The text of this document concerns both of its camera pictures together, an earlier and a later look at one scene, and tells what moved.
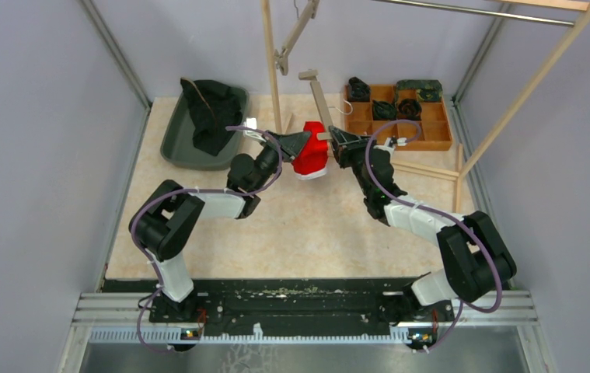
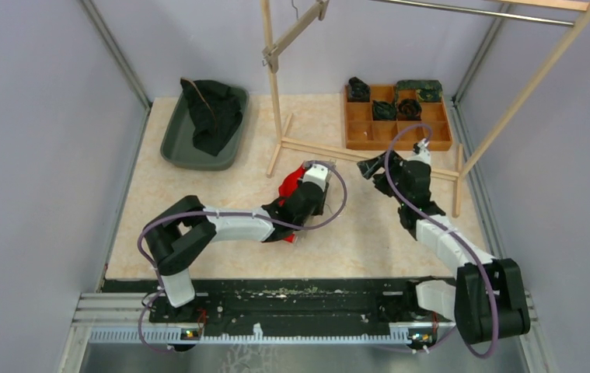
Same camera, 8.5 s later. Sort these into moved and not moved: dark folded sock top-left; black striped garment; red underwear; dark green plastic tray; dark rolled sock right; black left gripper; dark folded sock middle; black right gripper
Moved: red underwear; black left gripper; black right gripper
Not moved: black striped garment; dark folded sock middle; dark folded sock top-left; dark green plastic tray; dark rolled sock right
